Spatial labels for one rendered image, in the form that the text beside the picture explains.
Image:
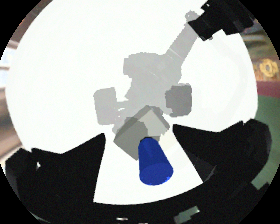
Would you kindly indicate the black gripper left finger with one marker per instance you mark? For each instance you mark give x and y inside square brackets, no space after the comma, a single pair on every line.
[79,166]

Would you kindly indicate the white square block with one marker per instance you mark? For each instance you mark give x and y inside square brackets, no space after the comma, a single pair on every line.
[144,124]

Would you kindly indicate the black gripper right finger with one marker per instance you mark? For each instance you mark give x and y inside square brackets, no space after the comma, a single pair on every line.
[204,148]

